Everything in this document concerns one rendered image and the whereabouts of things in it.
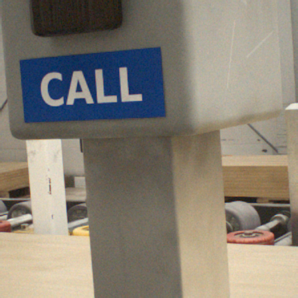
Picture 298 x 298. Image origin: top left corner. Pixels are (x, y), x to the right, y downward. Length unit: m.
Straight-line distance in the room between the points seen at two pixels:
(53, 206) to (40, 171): 0.07
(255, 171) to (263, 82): 6.43
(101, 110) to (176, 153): 0.03
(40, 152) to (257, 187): 5.26
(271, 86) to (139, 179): 0.06
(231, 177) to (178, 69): 6.57
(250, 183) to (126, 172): 6.48
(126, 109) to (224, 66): 0.03
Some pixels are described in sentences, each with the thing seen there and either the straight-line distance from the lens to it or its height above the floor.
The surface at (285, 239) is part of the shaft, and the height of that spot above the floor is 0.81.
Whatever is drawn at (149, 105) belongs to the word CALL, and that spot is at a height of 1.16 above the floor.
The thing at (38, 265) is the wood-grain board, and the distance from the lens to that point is 1.24.
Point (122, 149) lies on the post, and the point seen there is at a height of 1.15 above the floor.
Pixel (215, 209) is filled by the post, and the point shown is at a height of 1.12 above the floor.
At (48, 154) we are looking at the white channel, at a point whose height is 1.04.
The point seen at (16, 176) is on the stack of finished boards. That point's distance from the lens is 8.63.
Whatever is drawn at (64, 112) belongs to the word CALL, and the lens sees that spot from 0.25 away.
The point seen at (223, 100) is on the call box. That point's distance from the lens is 0.25.
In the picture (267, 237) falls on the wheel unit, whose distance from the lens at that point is 1.30.
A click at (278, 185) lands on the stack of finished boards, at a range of 6.64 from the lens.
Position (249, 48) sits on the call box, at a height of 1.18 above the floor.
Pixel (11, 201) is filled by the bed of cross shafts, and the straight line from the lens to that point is 2.46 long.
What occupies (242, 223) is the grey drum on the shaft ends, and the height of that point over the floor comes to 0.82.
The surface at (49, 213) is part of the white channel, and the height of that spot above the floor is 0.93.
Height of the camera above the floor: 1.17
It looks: 5 degrees down
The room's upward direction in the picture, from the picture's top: 4 degrees counter-clockwise
